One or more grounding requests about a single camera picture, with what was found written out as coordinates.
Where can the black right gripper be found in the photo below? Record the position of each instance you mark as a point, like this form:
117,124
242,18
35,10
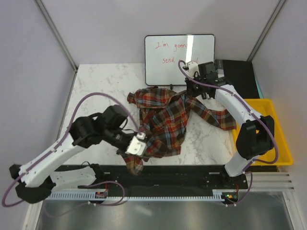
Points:
190,91

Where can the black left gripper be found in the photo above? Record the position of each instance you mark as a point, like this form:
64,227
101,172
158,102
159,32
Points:
120,151

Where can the plaid long sleeve shirt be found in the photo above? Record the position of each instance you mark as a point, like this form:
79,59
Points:
164,116

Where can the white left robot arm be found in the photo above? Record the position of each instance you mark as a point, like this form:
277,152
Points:
40,177

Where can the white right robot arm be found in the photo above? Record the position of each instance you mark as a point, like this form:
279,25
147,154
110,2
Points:
256,131

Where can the black flat box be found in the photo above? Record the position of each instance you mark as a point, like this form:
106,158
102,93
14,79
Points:
241,75

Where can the small whiteboard with stand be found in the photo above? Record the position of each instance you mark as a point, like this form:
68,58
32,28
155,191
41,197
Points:
162,53

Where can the yellow plastic bin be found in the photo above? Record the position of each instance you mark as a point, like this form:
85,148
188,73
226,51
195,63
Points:
265,107

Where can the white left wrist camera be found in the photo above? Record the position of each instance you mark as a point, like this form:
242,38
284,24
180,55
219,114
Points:
137,145

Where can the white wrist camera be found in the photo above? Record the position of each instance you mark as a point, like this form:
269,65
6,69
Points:
191,68
137,145

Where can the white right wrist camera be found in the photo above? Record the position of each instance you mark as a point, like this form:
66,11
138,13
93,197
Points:
191,68

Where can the white slotted cable duct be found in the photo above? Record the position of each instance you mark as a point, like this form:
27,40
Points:
101,195

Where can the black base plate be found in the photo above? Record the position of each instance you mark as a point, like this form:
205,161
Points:
169,180

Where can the aluminium extrusion rail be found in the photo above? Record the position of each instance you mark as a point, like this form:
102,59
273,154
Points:
271,182

